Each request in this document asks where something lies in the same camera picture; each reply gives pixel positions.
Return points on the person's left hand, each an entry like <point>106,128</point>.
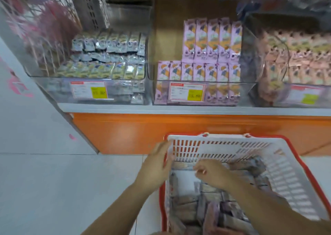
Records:
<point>152,170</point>

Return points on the person's right hand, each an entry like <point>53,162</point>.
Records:
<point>213,174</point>

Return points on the person's right fingers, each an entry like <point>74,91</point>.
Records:
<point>199,170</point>

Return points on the person's left thumb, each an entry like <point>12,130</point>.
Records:
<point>165,166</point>

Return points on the white basket with red rim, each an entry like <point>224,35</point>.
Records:
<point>284,170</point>

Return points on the person's right forearm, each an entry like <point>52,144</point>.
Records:
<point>269,209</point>

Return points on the person's left forearm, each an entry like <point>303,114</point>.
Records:
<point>121,211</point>

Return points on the pile of purple snack packets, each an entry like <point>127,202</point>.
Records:
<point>206,209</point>

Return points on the orange white store shelf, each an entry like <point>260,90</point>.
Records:
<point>134,131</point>

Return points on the white yellow price label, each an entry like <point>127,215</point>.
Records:
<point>89,89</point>
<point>186,92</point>
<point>305,94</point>

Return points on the clear acrylic display bin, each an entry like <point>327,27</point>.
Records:
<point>263,25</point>
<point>51,61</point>
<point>248,69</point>

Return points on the rows of purple orange packets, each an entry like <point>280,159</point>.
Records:
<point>206,54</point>

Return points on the stack of silver blue packets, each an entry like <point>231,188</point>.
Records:
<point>108,59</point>

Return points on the rows of pink snack packets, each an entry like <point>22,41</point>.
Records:
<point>297,61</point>

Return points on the pink floor sticker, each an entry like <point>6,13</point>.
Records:
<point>16,83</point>

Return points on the grey perforated shelf upright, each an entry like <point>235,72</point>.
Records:
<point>89,4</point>

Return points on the clear plastic wrapped goods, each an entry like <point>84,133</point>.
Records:
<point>292,2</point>

